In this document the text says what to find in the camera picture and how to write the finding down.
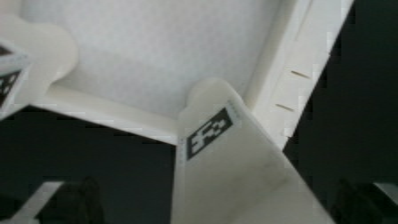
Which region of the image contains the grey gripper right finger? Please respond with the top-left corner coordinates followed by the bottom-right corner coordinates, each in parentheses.
top-left (331, 179), bottom-right (398, 224)

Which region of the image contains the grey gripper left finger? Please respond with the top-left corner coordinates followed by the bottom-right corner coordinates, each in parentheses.
top-left (0, 177), bottom-right (107, 224)

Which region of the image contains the white desk tabletop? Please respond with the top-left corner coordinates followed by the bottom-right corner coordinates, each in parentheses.
top-left (20, 0), bottom-right (355, 143)

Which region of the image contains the white desk leg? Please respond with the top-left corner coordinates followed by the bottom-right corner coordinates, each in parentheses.
top-left (171, 78), bottom-right (336, 224)
top-left (0, 14), bottom-right (78, 121)

